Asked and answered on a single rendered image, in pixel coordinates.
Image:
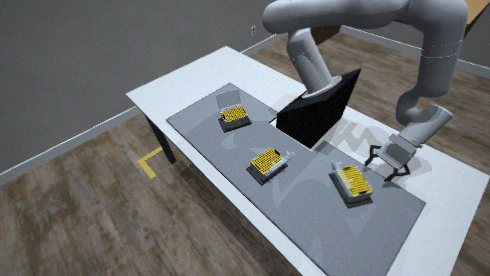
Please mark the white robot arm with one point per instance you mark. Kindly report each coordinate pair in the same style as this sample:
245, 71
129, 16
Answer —
443, 23

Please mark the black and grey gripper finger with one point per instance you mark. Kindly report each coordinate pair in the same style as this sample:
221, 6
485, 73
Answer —
370, 159
395, 173

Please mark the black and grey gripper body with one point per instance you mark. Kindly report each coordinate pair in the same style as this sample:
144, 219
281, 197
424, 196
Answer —
394, 155

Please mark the yellow perforated plate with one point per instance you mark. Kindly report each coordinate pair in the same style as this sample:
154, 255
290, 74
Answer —
263, 162
233, 114
359, 185

